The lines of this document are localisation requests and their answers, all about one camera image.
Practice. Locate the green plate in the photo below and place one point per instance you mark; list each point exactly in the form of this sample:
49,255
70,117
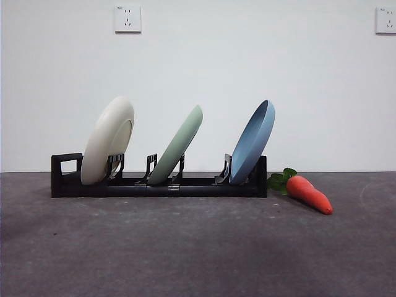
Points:
176,148

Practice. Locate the orange carrot with green leaves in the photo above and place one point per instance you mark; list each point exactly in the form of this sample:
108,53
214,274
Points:
306,191

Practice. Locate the blue plate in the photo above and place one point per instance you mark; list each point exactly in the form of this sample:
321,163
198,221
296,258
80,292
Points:
250,148

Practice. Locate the white plate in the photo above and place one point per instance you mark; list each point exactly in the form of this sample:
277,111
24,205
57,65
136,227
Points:
102,145

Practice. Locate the black plate rack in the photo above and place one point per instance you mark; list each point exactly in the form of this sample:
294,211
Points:
58,188

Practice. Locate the white wall socket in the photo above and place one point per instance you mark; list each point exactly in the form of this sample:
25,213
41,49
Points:
386,20
127,18

